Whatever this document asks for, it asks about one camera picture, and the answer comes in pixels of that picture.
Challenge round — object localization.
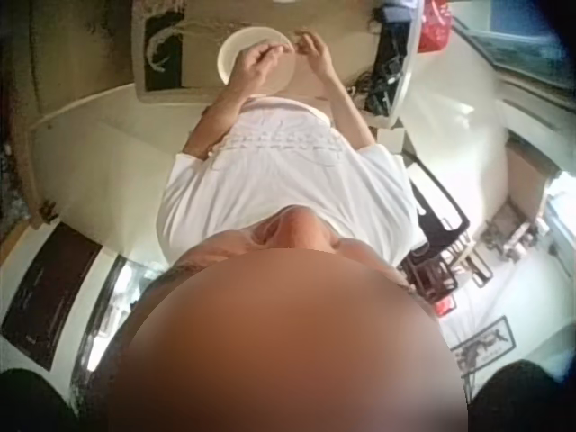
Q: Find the dark flat panel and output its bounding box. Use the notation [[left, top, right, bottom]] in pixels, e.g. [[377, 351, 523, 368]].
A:
[[0, 221, 103, 373]]

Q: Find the heap of black gear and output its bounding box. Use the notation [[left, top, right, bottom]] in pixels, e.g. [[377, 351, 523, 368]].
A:
[[355, 0, 425, 116]]

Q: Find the white round plate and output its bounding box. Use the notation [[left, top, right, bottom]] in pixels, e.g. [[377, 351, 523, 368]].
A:
[[216, 25, 299, 95]]

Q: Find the black mat with white print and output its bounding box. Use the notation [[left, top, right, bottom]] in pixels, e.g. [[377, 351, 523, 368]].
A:
[[142, 7, 189, 92]]

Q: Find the black metal rack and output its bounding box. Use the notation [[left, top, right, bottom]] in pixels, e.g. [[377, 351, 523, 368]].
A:
[[399, 160, 492, 312]]

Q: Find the cluttered shelf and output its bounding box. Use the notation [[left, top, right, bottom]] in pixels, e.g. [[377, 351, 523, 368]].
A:
[[480, 170, 576, 274]]

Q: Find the person's right hand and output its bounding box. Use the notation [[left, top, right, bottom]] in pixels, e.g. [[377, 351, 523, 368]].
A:
[[294, 30, 338, 83]]

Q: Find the person's left hand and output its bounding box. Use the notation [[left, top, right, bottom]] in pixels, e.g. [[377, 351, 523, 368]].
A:
[[229, 42, 294, 88]]

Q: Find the red plastic bag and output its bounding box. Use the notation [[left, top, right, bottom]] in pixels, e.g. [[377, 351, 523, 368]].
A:
[[417, 0, 452, 52]]

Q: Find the white sheet with black print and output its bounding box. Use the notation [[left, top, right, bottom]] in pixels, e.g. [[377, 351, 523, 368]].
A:
[[448, 314, 518, 375]]

